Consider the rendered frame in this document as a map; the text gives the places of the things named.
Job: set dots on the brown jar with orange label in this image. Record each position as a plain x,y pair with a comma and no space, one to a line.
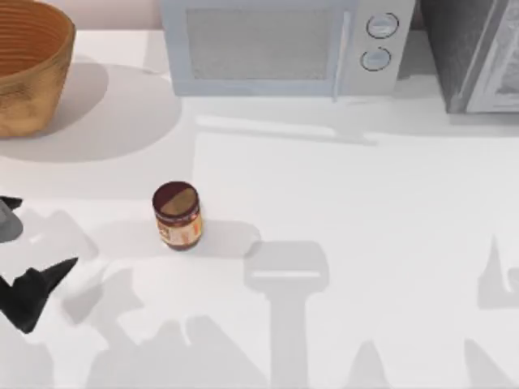
178,219

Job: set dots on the microwave oven door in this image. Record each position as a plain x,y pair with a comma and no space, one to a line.
259,44

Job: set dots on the round microwave knob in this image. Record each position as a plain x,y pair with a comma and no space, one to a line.
382,24
376,59

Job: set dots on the pale microwave oven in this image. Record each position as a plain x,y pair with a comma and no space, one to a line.
399,48

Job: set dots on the pale grey rounded box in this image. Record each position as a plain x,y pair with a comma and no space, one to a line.
8,227

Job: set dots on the woven wooden basket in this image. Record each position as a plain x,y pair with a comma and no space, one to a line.
28,69

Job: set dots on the grey cabinet door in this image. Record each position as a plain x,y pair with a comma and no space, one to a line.
498,61

